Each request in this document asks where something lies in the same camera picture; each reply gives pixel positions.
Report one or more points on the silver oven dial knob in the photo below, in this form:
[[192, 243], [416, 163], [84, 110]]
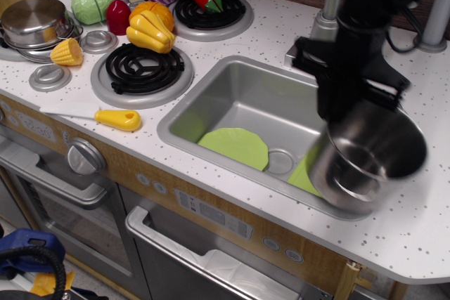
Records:
[[84, 158]]

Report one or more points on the green plastic cutting board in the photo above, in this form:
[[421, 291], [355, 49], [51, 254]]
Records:
[[299, 177]]

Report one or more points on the green toy cabbage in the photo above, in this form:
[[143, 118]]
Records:
[[90, 12]]

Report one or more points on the dark red toy fruit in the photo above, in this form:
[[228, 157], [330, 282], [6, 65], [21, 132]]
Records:
[[117, 17]]

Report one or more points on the toy knife yellow handle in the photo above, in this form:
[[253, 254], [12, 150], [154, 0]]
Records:
[[125, 120]]

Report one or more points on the grey toy sink basin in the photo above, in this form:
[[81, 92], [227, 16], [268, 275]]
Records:
[[277, 105]]

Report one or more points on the grey vertical pole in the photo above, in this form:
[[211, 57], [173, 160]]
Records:
[[432, 39]]

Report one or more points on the grey stove knob lower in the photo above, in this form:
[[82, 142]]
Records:
[[47, 78]]

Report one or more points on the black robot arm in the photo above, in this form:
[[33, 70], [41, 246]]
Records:
[[368, 14]]

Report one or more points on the small steel pot upside down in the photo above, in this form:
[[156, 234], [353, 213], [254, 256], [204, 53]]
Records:
[[34, 28]]

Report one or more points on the blue clamp device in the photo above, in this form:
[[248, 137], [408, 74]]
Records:
[[30, 250]]

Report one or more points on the silver toy faucet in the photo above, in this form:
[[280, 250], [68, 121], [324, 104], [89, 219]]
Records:
[[325, 27]]

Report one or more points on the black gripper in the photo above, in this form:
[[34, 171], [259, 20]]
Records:
[[349, 69]]

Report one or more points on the orange toy pumpkin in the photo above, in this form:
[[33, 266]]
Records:
[[159, 9]]

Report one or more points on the toy dishwasher door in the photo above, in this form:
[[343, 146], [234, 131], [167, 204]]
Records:
[[182, 260]]

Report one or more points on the toy oven door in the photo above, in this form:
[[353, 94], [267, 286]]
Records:
[[85, 213]]

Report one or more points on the yellow toy squash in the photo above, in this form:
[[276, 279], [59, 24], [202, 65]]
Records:
[[146, 30]]

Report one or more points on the yellow cloth on floor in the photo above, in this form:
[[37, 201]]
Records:
[[45, 283]]

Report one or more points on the rear black stove burner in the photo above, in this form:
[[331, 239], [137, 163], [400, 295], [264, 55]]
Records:
[[193, 23]]

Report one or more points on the front black stove burner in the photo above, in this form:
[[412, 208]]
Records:
[[137, 78]]

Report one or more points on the green plastic plate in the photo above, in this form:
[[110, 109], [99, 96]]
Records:
[[238, 144]]

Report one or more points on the yellow toy corn piece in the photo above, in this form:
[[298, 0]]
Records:
[[67, 53]]

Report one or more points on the grey stove knob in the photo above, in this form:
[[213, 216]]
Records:
[[99, 42], [47, 78]]

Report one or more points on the large steel pot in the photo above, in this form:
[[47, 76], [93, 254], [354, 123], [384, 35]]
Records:
[[353, 161]]

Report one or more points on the black stove burner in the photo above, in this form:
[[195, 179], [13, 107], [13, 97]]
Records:
[[193, 23], [137, 78]]

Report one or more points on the grey stove knob upper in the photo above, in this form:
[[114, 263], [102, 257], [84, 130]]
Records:
[[99, 42]]

